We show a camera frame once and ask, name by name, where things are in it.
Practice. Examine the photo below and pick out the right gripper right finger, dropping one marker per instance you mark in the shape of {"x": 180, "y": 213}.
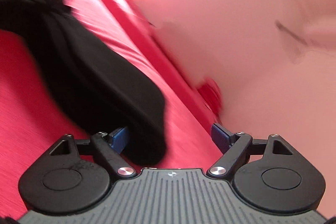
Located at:
{"x": 234, "y": 148}

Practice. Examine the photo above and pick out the red far bed sheet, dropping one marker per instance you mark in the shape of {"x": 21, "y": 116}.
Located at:
{"x": 141, "y": 33}

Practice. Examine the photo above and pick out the white pillow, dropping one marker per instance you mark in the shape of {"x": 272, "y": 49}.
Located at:
{"x": 231, "y": 41}

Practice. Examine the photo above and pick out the black pants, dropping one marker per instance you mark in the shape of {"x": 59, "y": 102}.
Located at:
{"x": 94, "y": 86}

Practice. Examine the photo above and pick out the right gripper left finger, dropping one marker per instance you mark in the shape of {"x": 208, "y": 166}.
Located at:
{"x": 107, "y": 149}

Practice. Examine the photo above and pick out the red pillow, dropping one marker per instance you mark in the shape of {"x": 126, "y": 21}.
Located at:
{"x": 211, "y": 94}

